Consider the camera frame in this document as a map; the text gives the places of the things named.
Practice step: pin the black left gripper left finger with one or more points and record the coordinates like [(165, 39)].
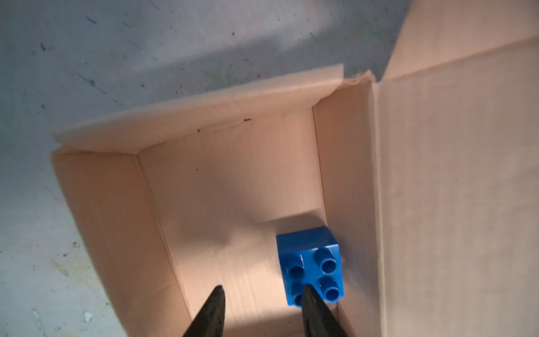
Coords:
[(210, 320)]

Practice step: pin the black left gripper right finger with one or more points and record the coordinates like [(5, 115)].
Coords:
[(318, 320)]

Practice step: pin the small blue cube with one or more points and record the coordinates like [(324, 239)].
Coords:
[(311, 256)]

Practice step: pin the pink cardboard paper box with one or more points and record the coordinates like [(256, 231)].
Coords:
[(427, 179)]

